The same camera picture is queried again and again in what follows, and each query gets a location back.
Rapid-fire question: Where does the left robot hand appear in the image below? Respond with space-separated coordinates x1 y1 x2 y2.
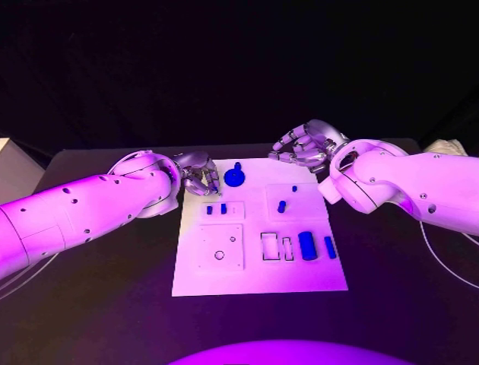
172 151 222 197

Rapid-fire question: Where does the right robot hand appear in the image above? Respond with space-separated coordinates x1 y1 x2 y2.
267 119 351 174

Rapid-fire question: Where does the white task board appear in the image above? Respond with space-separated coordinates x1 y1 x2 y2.
172 157 349 297

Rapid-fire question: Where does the blue gear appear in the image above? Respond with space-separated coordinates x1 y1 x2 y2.
224 161 248 189

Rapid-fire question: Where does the crumpled white cloth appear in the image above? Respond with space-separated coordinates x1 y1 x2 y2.
421 138 469 157

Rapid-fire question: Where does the thick long blue cylinder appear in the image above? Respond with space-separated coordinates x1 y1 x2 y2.
297 230 320 262

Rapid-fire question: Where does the white cabinet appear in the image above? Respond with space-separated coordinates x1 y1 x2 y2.
0 137 46 212

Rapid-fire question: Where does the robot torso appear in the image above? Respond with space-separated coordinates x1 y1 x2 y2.
167 339 416 365

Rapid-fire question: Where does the white cable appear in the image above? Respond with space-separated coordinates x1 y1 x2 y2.
0 252 61 313
417 220 479 297

